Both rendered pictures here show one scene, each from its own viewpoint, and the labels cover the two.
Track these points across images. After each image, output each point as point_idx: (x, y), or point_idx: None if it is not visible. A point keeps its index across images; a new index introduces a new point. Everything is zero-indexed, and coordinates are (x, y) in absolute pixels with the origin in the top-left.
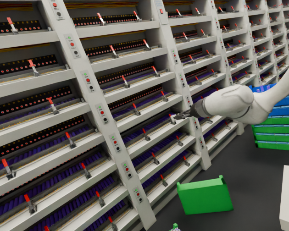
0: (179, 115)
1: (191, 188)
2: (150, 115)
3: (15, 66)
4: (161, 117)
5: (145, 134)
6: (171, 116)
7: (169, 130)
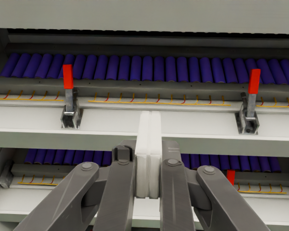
0: (29, 226)
1: None
2: (119, 21)
3: None
4: (236, 57)
5: (67, 93)
6: (142, 115)
7: (197, 142)
